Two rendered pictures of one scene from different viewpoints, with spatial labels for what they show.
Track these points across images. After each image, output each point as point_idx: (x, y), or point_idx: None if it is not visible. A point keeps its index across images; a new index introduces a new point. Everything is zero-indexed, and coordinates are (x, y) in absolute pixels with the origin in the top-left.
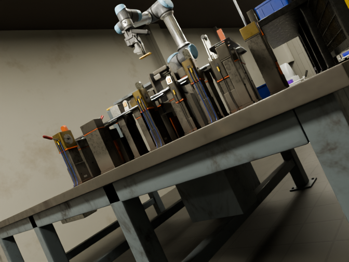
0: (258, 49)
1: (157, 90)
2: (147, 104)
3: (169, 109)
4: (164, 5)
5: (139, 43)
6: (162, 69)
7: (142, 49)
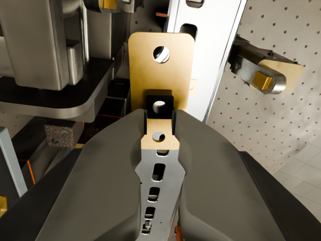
0: None
1: (93, 73)
2: (274, 52)
3: (116, 41)
4: None
5: (251, 199)
6: (60, 14)
7: (212, 132)
